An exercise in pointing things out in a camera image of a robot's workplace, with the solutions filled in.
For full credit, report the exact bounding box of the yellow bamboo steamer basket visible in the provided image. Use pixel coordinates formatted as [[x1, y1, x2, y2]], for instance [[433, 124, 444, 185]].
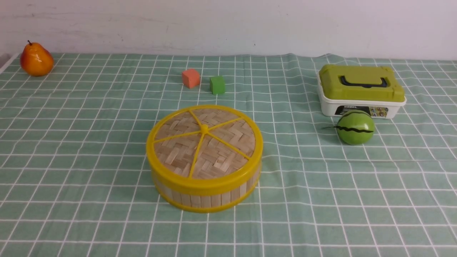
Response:
[[152, 163, 262, 213]]

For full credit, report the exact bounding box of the yellow woven steamer lid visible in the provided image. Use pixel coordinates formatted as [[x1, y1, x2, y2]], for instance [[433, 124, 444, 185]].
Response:
[[146, 105, 263, 195]]

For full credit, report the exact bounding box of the green lidded white box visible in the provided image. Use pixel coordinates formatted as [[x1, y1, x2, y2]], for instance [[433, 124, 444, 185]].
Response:
[[317, 64, 407, 119]]

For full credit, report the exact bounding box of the green checkered tablecloth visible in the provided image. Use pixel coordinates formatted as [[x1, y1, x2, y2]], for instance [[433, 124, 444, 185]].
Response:
[[0, 53, 457, 257]]

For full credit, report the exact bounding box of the green foam cube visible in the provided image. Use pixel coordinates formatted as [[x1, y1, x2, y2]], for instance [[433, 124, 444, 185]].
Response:
[[210, 75, 226, 95]]

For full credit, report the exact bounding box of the orange foam cube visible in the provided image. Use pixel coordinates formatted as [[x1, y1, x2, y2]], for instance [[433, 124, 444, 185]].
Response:
[[182, 69, 201, 89]]

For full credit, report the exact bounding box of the orange toy pear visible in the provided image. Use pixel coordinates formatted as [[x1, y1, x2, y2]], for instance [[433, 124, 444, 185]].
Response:
[[20, 40, 54, 77]]

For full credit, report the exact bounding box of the green toy watermelon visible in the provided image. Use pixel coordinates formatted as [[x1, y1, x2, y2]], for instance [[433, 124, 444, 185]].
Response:
[[323, 109, 375, 145]]

